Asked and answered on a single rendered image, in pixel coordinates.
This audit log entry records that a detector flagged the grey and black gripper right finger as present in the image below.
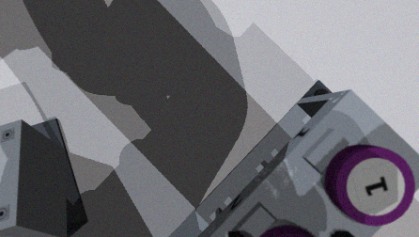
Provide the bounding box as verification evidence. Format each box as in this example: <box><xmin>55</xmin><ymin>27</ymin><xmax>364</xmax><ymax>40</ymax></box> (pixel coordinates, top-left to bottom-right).
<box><xmin>331</xmin><ymin>231</ymin><xmax>354</xmax><ymax>237</ymax></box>

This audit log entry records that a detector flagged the grey button housing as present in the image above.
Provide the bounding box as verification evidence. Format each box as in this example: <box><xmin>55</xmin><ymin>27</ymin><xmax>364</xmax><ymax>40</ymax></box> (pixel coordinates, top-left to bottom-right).
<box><xmin>0</xmin><ymin>118</ymin><xmax>88</xmax><ymax>237</ymax></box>

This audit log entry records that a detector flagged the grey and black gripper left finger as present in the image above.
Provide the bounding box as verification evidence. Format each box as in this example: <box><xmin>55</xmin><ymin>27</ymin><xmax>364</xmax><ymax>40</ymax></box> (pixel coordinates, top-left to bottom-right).
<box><xmin>228</xmin><ymin>231</ymin><xmax>244</xmax><ymax>237</ymax></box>

